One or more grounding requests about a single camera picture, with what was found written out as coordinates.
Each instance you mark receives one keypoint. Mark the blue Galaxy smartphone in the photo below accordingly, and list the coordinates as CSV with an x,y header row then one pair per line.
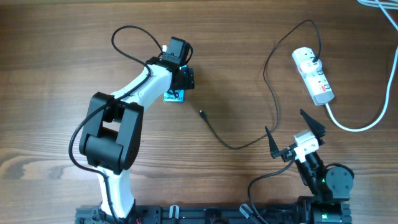
x,y
173,95

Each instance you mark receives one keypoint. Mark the white charger plug adapter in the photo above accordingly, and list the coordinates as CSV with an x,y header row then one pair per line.
x,y
309,66

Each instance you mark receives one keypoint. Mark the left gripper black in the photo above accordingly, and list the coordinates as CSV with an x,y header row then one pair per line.
x,y
187,83

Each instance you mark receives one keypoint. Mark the white power strip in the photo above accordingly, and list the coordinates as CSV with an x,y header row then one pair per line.
x,y
316,82

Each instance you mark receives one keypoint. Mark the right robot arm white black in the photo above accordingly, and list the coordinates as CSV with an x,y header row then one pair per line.
x,y
330,184

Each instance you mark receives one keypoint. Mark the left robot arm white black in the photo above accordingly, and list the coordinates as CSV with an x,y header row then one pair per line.
x,y
111,137

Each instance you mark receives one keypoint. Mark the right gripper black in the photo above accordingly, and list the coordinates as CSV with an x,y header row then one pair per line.
x,y
286,153

